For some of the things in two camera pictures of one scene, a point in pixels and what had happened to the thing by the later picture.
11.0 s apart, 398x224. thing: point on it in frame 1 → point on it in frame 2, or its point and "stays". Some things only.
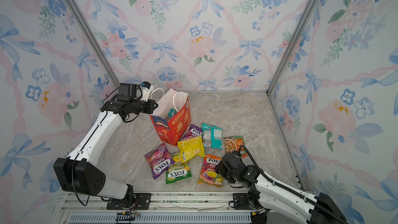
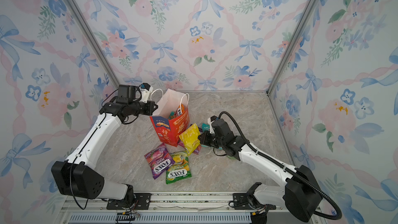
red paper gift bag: (171, 119) stays
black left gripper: (151, 103) stays
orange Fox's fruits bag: (208, 175) → (181, 111)
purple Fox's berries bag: (193, 131) → (196, 151)
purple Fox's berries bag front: (159, 159) stays
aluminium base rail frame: (166, 208) stays
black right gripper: (221, 168) → (207, 135)
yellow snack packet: (190, 148) → (190, 138)
